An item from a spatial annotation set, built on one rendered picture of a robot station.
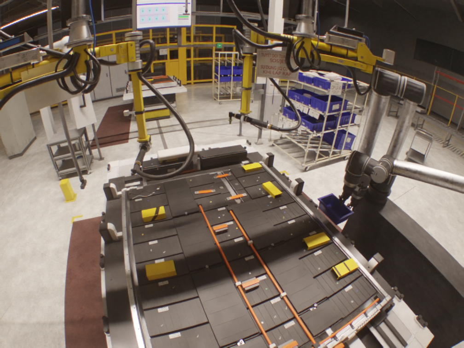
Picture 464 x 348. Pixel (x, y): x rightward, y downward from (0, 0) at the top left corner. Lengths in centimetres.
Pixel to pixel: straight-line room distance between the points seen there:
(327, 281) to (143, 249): 103
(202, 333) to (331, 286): 69
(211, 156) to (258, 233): 84
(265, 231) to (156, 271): 68
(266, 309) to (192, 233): 62
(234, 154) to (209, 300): 129
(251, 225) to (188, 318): 69
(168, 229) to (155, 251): 18
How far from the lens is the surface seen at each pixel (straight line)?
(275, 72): 176
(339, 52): 179
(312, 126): 382
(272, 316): 109
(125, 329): 127
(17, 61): 133
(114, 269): 146
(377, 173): 136
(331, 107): 387
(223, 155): 191
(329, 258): 135
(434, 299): 219
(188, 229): 136
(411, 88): 155
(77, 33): 116
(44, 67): 132
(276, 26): 525
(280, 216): 149
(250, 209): 149
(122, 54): 139
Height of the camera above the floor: 202
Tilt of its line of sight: 34 degrees down
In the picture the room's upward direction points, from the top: 2 degrees clockwise
